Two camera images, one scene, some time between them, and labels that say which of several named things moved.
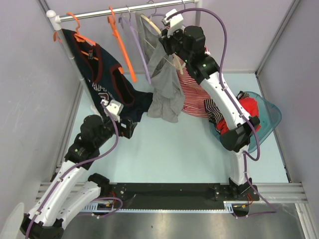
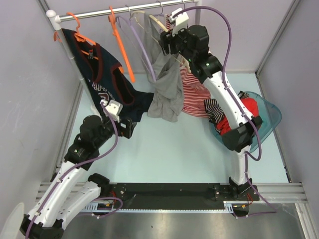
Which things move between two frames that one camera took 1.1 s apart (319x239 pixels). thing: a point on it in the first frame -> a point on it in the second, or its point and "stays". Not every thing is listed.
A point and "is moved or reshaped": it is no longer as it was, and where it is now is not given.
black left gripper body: x=124 y=131 stays
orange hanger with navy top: x=81 y=38 stays
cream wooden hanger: x=176 y=60 -> x=182 y=60
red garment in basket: x=250 y=106 stays
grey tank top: x=166 y=98 is moved or reshaped
